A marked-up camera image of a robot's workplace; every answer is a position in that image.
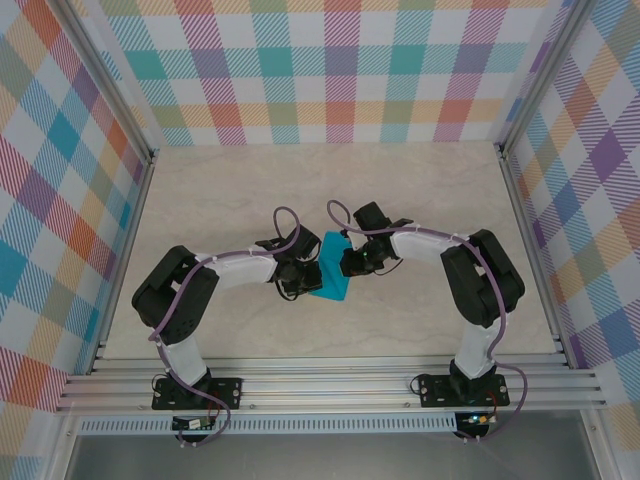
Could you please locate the grey metal panel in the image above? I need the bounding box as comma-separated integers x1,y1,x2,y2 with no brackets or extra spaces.
62,433,601,480

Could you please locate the black left camera cable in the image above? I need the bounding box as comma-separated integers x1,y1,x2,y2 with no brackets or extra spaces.
272,279,302,303

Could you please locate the black camera cable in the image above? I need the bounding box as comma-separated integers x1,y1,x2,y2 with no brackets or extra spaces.
272,279,302,303
374,255,404,277

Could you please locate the black right camera cable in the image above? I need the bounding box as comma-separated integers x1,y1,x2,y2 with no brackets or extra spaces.
374,255,404,277

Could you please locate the aluminium mounting rail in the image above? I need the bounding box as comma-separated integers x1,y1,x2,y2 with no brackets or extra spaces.
54,352,609,414

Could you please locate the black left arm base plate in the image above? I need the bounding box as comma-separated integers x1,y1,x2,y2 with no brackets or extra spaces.
151,377,245,411

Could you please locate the slotted grey cable duct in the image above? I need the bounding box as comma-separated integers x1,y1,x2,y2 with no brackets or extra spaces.
79,412,459,435

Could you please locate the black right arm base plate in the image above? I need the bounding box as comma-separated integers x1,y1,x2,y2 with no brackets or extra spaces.
417,372,510,409

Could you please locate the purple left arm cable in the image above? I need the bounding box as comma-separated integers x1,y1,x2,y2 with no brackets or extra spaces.
149,206,321,449

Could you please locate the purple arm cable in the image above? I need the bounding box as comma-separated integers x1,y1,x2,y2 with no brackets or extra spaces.
149,206,321,449
327,199,530,446

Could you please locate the aluminium side rail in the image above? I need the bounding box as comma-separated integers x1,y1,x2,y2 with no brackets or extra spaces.
494,142,574,369
87,147,159,376

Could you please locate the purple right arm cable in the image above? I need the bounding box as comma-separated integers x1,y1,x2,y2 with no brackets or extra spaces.
327,199,530,446

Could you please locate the aluminium corner post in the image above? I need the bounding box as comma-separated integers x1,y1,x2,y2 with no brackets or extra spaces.
52,0,161,166
492,0,596,161

